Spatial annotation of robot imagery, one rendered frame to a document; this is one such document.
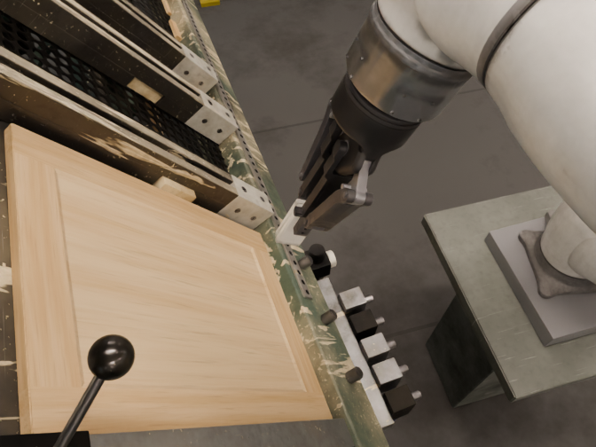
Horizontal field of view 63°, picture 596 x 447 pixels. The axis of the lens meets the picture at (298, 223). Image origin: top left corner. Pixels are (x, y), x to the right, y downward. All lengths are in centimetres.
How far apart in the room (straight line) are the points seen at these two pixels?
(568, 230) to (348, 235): 121
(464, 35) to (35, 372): 48
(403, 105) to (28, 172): 51
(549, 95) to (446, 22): 8
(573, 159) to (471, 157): 232
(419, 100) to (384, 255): 179
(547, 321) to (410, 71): 96
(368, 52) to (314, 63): 260
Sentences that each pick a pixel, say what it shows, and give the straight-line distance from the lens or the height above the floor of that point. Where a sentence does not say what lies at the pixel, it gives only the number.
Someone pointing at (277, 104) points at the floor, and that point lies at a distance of 271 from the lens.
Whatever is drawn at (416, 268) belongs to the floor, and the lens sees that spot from 215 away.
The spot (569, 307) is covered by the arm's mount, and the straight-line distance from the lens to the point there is 129.
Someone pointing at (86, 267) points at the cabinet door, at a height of 128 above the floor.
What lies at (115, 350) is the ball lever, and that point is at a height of 144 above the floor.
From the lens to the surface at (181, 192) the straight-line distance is 94.
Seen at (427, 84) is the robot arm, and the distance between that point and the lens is 37.
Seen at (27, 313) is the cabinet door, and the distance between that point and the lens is 60.
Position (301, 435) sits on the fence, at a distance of 82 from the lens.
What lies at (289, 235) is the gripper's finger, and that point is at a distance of 56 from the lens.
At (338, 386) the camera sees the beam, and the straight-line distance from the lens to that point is 97.
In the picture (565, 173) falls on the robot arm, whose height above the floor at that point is 164.
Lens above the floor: 183
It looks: 56 degrees down
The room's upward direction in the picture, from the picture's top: straight up
